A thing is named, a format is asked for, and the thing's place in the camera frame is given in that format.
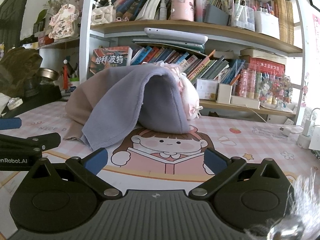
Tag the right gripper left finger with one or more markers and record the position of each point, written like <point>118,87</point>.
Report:
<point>86,170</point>

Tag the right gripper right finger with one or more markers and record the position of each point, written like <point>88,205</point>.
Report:
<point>225,170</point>

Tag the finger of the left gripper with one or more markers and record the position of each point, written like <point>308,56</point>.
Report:
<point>10,123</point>
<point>17,147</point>

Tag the lavender and mauve cloth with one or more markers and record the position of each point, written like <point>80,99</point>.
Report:
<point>107,107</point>

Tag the dark brown plush pile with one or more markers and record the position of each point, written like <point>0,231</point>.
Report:
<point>18,65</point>

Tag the pink white plush bunny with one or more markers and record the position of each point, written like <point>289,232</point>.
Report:
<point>189,95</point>

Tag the white phone charger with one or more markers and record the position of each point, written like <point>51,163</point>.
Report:
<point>304,138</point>

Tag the red box on shelf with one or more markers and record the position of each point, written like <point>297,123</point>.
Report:
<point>264,66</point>

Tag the white wooden bookshelf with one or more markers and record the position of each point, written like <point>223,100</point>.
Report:
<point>213,31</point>

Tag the white quilted pearl handbag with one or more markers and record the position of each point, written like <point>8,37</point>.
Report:
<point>103,13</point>

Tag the white storage box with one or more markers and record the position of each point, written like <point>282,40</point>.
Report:
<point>266,24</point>

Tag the grey pen holder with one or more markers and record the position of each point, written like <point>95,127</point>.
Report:
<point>215,15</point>

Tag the pink cylindrical tumbler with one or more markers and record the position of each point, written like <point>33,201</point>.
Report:
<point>182,10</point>

